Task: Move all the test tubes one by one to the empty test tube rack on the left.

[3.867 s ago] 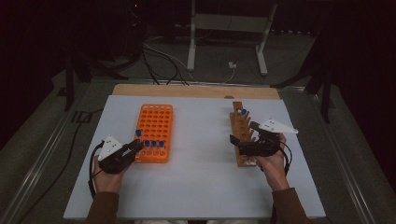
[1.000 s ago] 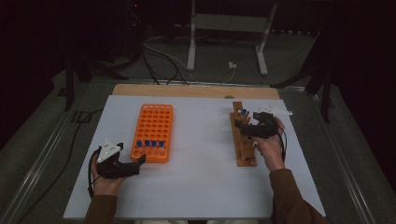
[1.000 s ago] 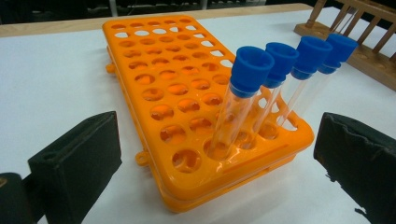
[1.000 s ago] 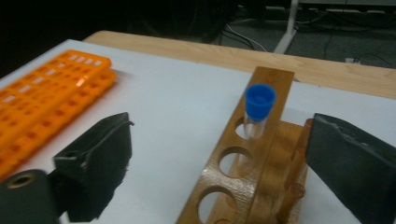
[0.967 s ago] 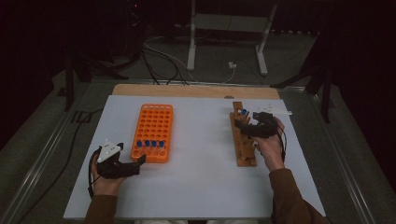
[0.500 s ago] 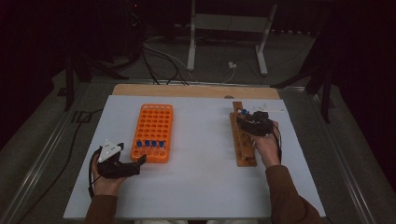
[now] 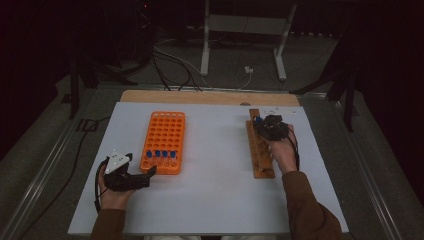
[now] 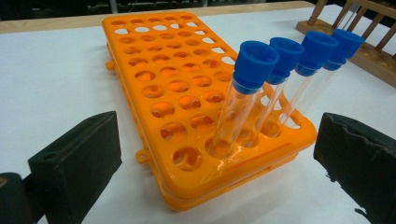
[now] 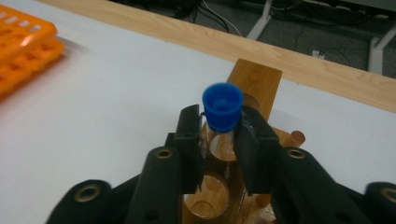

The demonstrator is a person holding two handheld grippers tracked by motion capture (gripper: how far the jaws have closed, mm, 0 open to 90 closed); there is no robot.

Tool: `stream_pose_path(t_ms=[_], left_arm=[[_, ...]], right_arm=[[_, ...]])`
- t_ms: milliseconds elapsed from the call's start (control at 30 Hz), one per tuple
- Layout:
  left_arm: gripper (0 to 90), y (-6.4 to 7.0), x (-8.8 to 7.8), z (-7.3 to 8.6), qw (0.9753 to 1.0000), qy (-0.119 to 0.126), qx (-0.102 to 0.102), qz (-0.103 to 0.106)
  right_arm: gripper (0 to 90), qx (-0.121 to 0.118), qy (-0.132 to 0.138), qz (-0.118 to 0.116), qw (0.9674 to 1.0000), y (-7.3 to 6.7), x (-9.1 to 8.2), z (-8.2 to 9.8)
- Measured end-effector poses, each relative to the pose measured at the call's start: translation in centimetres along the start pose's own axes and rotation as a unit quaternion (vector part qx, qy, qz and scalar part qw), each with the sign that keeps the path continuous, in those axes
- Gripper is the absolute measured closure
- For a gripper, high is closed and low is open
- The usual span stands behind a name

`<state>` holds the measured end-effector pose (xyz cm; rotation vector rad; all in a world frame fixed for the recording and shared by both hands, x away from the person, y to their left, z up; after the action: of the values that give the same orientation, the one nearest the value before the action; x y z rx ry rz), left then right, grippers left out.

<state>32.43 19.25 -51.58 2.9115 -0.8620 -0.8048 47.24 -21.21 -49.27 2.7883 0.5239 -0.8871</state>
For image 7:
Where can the blue-capped test tube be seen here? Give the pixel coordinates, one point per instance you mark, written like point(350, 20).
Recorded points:
point(258, 119)
point(172, 154)
point(164, 154)
point(149, 154)
point(157, 153)

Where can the aluminium floor rail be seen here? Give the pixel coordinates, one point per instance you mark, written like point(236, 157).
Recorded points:
point(43, 170)
point(370, 180)

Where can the person's left hand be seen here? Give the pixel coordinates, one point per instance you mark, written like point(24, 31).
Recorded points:
point(113, 200)

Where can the orange plastic test tube rack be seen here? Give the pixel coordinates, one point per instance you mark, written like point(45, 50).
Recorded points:
point(163, 133)

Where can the person's right hand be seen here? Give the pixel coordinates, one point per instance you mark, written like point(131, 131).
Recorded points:
point(286, 155)

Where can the white table cover sheet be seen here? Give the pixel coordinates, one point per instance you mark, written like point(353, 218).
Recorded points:
point(216, 166)

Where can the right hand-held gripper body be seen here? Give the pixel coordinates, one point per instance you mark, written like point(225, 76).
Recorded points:
point(275, 128)

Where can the black stand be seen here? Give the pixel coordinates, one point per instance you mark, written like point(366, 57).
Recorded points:
point(348, 100)
point(74, 90)

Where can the wooden table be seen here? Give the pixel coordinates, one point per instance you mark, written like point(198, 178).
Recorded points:
point(200, 97)

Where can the wooden test tube rack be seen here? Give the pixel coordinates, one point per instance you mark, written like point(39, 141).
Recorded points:
point(260, 160)

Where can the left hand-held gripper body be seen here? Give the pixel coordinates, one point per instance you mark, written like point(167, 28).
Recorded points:
point(116, 161)

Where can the grey metal stand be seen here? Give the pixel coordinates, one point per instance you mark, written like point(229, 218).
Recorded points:
point(246, 24)

